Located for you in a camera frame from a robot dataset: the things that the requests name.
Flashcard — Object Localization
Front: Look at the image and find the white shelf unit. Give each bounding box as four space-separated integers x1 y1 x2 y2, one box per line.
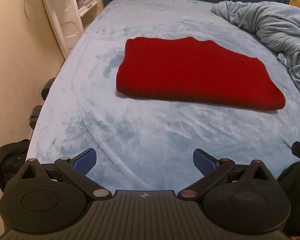
43 0 104 59

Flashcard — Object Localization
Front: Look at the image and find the red knit sweater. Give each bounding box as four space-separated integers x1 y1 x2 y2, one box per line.
116 37 286 111

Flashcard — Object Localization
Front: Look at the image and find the black bag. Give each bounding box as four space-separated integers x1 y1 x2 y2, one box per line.
0 139 30 192

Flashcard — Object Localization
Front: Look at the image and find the black dumbbell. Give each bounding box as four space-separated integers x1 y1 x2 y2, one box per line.
29 77 56 129

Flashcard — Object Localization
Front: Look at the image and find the light blue crumpled blanket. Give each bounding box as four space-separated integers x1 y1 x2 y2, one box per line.
211 1 300 93

